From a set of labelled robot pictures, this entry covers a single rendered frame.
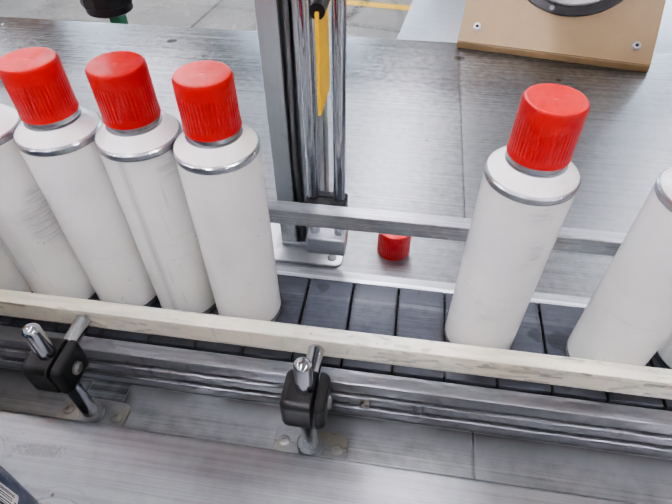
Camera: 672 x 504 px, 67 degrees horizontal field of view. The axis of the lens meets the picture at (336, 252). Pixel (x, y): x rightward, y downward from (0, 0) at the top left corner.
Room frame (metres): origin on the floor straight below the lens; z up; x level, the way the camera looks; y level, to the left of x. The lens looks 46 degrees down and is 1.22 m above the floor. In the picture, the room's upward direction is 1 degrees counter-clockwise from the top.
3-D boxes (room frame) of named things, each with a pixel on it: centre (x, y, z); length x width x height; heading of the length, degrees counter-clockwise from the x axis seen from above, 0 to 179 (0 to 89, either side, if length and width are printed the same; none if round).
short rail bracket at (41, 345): (0.21, 0.19, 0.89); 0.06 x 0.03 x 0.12; 171
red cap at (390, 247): (0.38, -0.06, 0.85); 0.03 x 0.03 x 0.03
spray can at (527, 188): (0.23, -0.11, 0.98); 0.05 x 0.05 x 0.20
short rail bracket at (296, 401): (0.17, 0.02, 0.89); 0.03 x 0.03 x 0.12; 81
